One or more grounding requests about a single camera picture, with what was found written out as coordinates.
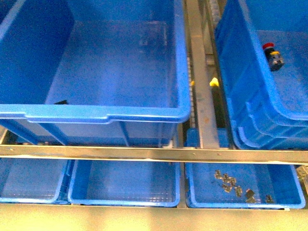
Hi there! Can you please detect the empty middle blue bin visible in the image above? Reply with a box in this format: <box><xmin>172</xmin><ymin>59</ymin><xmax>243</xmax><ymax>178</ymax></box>
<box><xmin>0</xmin><ymin>0</ymin><xmax>191</xmax><ymax>147</ymax></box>

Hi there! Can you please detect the lower blue tray centre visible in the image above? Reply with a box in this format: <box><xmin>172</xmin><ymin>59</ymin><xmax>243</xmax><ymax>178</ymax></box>
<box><xmin>68</xmin><ymin>160</ymin><xmax>180</xmax><ymax>207</ymax></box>

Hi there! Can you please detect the lower blue tray with clips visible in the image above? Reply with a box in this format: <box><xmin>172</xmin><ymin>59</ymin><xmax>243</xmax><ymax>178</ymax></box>
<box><xmin>185</xmin><ymin>163</ymin><xmax>306</xmax><ymax>209</ymax></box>

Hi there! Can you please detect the lower blue tray left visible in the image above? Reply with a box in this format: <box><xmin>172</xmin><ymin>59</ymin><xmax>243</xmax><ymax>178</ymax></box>
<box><xmin>0</xmin><ymin>158</ymin><xmax>74</xmax><ymax>205</ymax></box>

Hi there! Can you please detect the red mushroom push button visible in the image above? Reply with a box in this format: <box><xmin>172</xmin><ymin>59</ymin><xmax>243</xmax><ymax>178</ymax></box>
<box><xmin>262</xmin><ymin>42</ymin><xmax>284</xmax><ymax>72</ymax></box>

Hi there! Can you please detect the pile of small metal clips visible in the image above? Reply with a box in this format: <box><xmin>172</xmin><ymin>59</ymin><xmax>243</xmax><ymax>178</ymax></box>
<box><xmin>214</xmin><ymin>169</ymin><xmax>261</xmax><ymax>204</ymax></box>

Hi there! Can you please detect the vertical steel divider rail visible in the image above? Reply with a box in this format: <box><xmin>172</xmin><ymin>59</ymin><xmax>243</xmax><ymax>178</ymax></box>
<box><xmin>185</xmin><ymin>0</ymin><xmax>219</xmax><ymax>149</ymax></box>

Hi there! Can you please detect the horizontal steel shelf rail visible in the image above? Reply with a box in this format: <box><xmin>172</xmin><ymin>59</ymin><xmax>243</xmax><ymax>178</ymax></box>
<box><xmin>0</xmin><ymin>145</ymin><xmax>308</xmax><ymax>165</ymax></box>

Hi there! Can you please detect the blue target bin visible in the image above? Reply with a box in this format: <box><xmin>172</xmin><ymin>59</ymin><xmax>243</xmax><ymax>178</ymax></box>
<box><xmin>215</xmin><ymin>0</ymin><xmax>308</xmax><ymax>150</ymax></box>

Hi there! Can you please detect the small black plastic clip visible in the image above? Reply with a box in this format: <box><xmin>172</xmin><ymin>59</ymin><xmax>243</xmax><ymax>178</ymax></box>
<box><xmin>54</xmin><ymin>100</ymin><xmax>68</xmax><ymax>105</ymax></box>

